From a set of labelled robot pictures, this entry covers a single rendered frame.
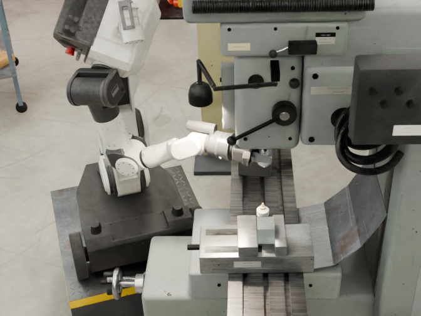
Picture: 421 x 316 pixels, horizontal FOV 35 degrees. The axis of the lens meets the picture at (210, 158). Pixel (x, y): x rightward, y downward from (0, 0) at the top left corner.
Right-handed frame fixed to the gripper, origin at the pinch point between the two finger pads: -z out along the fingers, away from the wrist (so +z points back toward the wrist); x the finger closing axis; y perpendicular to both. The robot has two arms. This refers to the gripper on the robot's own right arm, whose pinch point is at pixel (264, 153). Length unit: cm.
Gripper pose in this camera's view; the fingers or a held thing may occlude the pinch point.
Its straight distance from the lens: 213.2
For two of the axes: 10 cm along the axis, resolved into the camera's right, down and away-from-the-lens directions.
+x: 3.6, -5.5, 7.6
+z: -9.3, -1.9, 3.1
